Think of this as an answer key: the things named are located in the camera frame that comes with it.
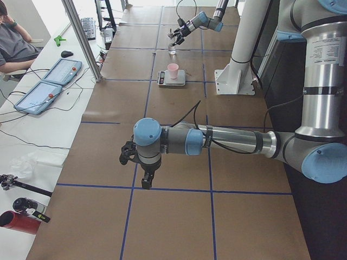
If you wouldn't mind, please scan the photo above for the crumpled white paper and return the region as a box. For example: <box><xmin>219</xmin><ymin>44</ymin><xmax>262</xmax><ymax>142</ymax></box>
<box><xmin>8</xmin><ymin>149</ymin><xmax>67</xmax><ymax>179</ymax></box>

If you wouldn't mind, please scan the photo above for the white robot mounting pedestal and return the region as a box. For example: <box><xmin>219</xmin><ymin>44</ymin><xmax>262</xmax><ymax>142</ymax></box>
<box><xmin>215</xmin><ymin>0</ymin><xmax>271</xmax><ymax>95</ymax></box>

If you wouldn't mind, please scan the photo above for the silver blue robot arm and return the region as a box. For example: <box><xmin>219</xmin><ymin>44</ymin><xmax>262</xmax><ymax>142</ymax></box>
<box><xmin>168</xmin><ymin>0</ymin><xmax>229</xmax><ymax>48</ymax></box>
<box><xmin>119</xmin><ymin>1</ymin><xmax>346</xmax><ymax>189</ymax></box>

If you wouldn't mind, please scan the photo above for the clear glass sauce bottle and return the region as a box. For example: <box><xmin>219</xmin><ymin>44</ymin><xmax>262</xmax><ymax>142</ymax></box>
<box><xmin>168</xmin><ymin>28</ymin><xmax>176</xmax><ymax>55</ymax></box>

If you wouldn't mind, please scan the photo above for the pink paper cup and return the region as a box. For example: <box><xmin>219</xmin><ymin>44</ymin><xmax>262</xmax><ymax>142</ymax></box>
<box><xmin>167</xmin><ymin>63</ymin><xmax>179</xmax><ymax>79</ymax></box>

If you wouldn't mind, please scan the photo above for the black keyboard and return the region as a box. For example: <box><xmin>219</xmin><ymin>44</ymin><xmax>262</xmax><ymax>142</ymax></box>
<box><xmin>80</xmin><ymin>17</ymin><xmax>96</xmax><ymax>41</ymax></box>

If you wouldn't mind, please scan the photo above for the aluminium frame post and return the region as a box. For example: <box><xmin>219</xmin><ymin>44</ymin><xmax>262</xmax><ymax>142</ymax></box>
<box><xmin>61</xmin><ymin>0</ymin><xmax>102</xmax><ymax>82</ymax></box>

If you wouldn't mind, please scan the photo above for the lower blue teach pendant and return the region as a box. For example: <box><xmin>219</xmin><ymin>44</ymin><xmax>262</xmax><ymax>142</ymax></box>
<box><xmin>14</xmin><ymin>81</ymin><xmax>62</xmax><ymax>115</ymax></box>

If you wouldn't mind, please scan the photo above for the silver digital kitchen scale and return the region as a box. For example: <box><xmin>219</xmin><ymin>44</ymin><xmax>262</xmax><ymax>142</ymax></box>
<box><xmin>157</xmin><ymin>70</ymin><xmax>186</xmax><ymax>87</ymax></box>

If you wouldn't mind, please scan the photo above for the red cylinder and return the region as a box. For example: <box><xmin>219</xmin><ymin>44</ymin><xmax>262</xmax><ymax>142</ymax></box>
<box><xmin>1</xmin><ymin>211</ymin><xmax>41</xmax><ymax>235</ymax></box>

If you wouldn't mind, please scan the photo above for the upper blue teach pendant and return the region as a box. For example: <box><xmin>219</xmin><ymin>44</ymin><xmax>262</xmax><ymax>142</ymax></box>
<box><xmin>42</xmin><ymin>58</ymin><xmax>82</xmax><ymax>86</ymax></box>

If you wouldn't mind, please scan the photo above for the blue teach pendant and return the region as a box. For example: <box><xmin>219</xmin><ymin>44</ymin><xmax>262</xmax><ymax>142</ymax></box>
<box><xmin>42</xmin><ymin>58</ymin><xmax>82</xmax><ymax>86</ymax></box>
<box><xmin>14</xmin><ymin>81</ymin><xmax>62</xmax><ymax>115</ymax></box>

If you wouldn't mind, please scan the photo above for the green plastic tool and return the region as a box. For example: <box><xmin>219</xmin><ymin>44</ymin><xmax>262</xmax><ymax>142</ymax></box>
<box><xmin>54</xmin><ymin>35</ymin><xmax>66</xmax><ymax>47</ymax></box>

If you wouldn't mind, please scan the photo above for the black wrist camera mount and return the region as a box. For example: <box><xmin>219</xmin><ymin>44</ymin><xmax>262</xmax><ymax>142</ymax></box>
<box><xmin>119</xmin><ymin>135</ymin><xmax>140</xmax><ymax>165</ymax></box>

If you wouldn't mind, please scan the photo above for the black tripod leg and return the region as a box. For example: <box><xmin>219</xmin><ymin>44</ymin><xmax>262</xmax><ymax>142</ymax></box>
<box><xmin>1</xmin><ymin>174</ymin><xmax>53</xmax><ymax>197</ymax></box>

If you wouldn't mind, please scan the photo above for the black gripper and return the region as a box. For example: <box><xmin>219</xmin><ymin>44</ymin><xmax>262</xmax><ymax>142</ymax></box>
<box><xmin>138</xmin><ymin>153</ymin><xmax>162</xmax><ymax>189</ymax></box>
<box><xmin>168</xmin><ymin>22</ymin><xmax>193</xmax><ymax>46</ymax></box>

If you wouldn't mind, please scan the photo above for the black computer mouse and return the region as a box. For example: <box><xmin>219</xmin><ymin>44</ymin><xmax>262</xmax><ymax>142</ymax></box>
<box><xmin>61</xmin><ymin>50</ymin><xmax>74</xmax><ymax>58</ymax></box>

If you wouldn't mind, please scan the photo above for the seated person grey shirt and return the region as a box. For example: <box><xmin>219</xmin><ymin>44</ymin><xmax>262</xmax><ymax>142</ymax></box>
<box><xmin>0</xmin><ymin>2</ymin><xmax>42</xmax><ymax>73</ymax></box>

